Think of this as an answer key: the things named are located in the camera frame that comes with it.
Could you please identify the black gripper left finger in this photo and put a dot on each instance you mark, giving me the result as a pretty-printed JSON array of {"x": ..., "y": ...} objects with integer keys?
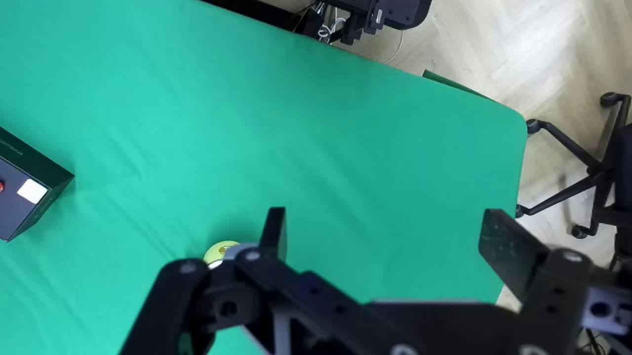
[{"x": 275, "y": 230}]

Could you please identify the green tablecloth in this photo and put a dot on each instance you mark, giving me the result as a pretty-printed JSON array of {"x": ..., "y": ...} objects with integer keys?
[{"x": 277, "y": 131}]

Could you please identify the black office chair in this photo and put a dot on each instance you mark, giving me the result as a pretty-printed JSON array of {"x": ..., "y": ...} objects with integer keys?
[{"x": 595, "y": 175}]

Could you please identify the black rectangular box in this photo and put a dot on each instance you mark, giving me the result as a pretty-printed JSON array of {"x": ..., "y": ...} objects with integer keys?
[{"x": 22, "y": 210}]

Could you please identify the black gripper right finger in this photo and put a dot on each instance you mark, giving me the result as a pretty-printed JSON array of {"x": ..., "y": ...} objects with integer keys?
[{"x": 510, "y": 254}]

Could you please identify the yellow mug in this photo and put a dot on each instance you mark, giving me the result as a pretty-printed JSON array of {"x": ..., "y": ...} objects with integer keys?
[{"x": 218, "y": 252}]

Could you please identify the black metal frame stand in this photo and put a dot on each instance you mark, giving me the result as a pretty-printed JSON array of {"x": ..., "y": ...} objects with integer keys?
[{"x": 396, "y": 13}]

